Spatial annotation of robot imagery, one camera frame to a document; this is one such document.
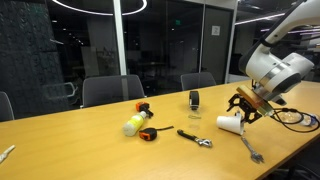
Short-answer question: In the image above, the grey office chair left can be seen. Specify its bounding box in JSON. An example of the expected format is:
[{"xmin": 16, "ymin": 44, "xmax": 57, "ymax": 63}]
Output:
[{"xmin": 0, "ymin": 91, "xmax": 15, "ymax": 122}]

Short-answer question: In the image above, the white paper cup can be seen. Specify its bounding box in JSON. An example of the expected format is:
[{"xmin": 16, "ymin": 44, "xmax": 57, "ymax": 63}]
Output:
[{"xmin": 217, "ymin": 115, "xmax": 244, "ymax": 135}]

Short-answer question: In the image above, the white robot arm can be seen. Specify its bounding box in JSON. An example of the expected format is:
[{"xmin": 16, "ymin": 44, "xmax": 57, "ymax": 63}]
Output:
[{"xmin": 228, "ymin": 0, "xmax": 320, "ymax": 123}]

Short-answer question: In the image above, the clear plastic bottle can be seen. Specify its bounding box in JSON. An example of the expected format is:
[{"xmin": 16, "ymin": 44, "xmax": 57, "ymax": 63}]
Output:
[{"xmin": 283, "ymin": 112, "xmax": 318, "ymax": 127}]

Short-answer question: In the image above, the black-handled adjustable wrench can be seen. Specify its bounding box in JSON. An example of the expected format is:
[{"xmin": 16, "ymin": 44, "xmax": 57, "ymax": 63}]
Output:
[{"xmin": 177, "ymin": 129, "xmax": 213, "ymax": 148}]

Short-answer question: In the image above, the orange black tape measure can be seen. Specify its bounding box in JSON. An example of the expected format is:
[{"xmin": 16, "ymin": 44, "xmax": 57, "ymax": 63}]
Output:
[{"xmin": 139, "ymin": 127, "xmax": 162, "ymax": 141}]

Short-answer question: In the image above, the yellow spray bottle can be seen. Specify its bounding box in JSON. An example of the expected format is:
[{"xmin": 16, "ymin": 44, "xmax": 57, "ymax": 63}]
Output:
[{"xmin": 122, "ymin": 102, "xmax": 153, "ymax": 136}]

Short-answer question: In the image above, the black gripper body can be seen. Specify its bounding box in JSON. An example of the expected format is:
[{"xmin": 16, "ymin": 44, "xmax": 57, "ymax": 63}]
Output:
[{"xmin": 228, "ymin": 94, "xmax": 262, "ymax": 124}]

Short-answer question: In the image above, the grey office chair right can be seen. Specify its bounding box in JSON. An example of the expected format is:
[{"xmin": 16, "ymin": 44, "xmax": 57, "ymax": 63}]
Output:
[{"xmin": 181, "ymin": 72, "xmax": 216, "ymax": 91}]

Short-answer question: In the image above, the grey office chair middle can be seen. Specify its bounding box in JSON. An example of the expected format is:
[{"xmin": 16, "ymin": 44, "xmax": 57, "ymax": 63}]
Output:
[{"xmin": 82, "ymin": 75, "xmax": 145, "ymax": 108}]

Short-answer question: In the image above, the wooden camera mount block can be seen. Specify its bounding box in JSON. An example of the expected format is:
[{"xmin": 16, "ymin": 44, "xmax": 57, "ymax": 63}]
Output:
[{"xmin": 237, "ymin": 85, "xmax": 273, "ymax": 116}]

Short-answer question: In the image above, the black tape roll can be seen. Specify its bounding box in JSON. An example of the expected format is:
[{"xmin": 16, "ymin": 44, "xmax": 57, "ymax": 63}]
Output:
[{"xmin": 189, "ymin": 91, "xmax": 199, "ymax": 110}]

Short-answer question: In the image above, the clear glass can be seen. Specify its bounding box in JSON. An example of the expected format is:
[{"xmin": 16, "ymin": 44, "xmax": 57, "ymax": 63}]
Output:
[{"xmin": 188, "ymin": 114, "xmax": 201, "ymax": 129}]

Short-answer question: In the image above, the white object at edge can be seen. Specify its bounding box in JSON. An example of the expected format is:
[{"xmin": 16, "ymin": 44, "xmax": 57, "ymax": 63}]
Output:
[{"xmin": 0, "ymin": 145, "xmax": 16, "ymax": 163}]

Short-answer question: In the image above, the black cable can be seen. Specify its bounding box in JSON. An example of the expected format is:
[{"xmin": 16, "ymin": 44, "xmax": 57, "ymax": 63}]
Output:
[{"xmin": 270, "ymin": 107, "xmax": 320, "ymax": 134}]

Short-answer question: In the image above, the grey office chair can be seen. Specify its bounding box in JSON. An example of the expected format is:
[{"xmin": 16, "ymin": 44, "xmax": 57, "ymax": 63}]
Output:
[
  {"xmin": 0, "ymin": 91, "xmax": 15, "ymax": 122},
  {"xmin": 181, "ymin": 72, "xmax": 216, "ymax": 91},
  {"xmin": 82, "ymin": 75, "xmax": 145, "ymax": 108}
]

